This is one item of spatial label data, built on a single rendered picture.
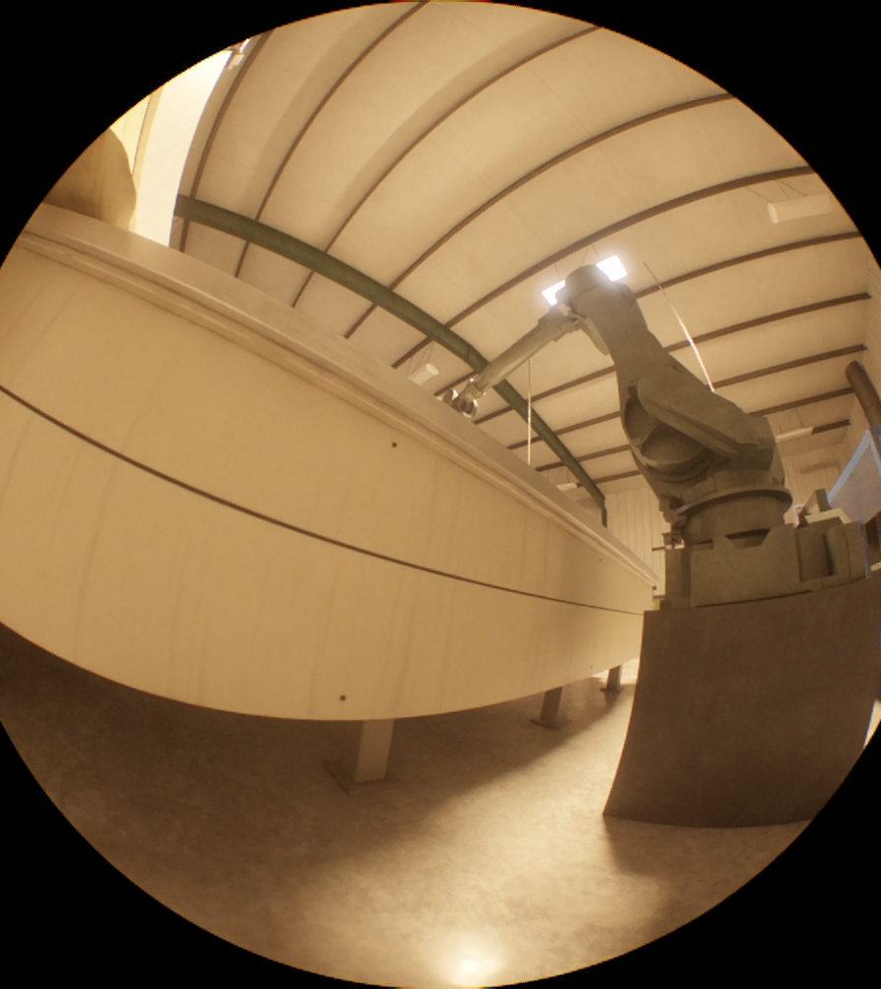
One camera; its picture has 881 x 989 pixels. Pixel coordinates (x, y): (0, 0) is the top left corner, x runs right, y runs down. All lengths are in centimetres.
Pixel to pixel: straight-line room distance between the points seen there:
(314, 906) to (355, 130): 599
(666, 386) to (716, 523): 37
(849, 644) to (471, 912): 77
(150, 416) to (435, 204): 544
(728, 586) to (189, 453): 96
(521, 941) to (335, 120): 619
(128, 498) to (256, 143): 599
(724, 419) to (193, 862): 123
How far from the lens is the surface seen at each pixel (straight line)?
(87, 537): 47
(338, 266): 633
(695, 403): 85
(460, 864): 66
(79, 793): 69
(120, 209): 73
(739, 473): 93
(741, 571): 77
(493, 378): 184
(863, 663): 85
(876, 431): 162
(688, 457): 98
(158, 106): 84
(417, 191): 562
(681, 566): 86
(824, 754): 86
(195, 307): 53
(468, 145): 538
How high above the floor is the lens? 47
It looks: 21 degrees up
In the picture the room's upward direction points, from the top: 10 degrees clockwise
